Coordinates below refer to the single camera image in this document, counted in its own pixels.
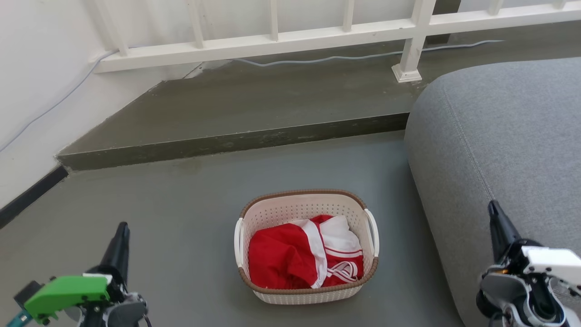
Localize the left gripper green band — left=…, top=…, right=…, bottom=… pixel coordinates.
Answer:
left=7, top=222, right=149, bottom=327

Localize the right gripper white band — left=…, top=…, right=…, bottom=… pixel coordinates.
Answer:
left=476, top=200, right=581, bottom=327

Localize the white perforated laundry basket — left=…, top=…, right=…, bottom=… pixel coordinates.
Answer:
left=234, top=189, right=379, bottom=305

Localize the grey fabric sofa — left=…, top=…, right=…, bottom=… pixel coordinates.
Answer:
left=404, top=57, right=581, bottom=327

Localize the black baseboard strip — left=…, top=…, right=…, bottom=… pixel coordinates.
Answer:
left=0, top=166, right=69, bottom=228

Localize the red and white garment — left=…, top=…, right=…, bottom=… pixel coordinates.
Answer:
left=248, top=215, right=364, bottom=290

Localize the white wooden railing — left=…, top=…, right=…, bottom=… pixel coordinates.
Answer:
left=84, top=0, right=581, bottom=83

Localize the thin grey cable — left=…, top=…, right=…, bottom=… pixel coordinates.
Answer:
left=0, top=40, right=504, bottom=153

